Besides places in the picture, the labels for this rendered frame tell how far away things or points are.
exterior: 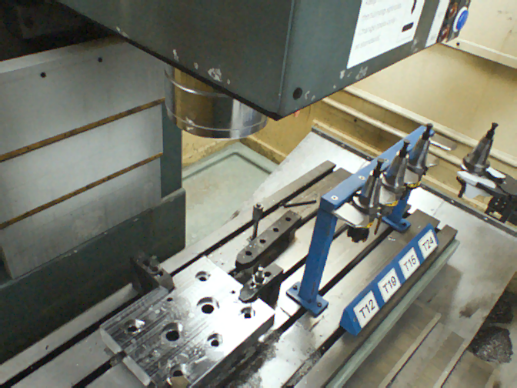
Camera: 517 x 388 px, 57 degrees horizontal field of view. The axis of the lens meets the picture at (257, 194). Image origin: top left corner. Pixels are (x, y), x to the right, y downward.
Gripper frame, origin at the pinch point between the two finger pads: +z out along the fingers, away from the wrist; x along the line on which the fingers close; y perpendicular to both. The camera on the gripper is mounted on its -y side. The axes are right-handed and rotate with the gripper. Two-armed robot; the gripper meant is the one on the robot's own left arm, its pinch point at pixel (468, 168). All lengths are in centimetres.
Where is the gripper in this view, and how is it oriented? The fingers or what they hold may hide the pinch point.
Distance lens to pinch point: 130.3
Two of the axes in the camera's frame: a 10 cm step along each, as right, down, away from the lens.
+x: 6.7, -4.0, 6.3
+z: -7.4, -5.0, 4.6
